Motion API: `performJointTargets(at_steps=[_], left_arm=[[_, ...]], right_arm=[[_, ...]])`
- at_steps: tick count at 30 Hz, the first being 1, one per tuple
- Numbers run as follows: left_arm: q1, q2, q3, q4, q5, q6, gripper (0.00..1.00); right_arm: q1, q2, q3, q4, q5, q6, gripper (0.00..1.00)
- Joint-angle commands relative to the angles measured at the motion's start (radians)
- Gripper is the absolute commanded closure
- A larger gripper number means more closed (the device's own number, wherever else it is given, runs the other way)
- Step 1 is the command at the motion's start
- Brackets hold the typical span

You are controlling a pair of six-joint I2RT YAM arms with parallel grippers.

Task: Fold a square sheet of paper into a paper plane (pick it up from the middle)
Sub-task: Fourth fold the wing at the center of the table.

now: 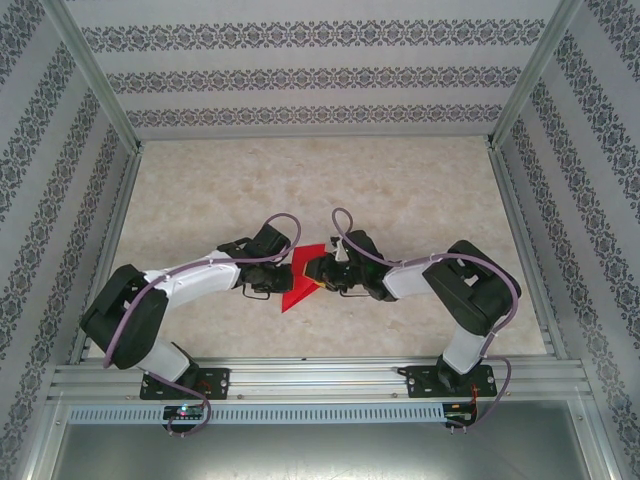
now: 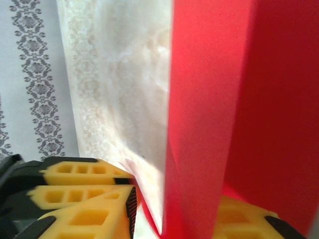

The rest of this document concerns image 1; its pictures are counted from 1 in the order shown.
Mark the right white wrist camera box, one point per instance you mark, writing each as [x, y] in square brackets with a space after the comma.
[341, 252]

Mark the small circuit board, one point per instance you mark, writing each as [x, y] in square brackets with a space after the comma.
[457, 415]
[182, 412]

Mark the aluminium frame bar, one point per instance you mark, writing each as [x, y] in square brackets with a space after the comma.
[42, 440]
[600, 440]

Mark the red square paper sheet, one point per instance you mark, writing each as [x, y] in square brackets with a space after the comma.
[302, 256]

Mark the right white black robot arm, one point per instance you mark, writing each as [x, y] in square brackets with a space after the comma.
[470, 295]

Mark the grey metal sheet panel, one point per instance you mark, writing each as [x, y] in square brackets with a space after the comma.
[320, 450]

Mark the aluminium table side rail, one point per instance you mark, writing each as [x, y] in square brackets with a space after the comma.
[517, 225]
[116, 225]

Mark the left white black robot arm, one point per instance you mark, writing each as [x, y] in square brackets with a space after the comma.
[125, 320]

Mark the long aluminium mounting rail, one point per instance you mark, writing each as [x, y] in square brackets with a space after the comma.
[320, 380]

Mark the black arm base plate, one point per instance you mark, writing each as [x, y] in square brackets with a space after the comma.
[217, 385]
[420, 382]

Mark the aluminium frame post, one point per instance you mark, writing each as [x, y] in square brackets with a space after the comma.
[536, 65]
[90, 65]

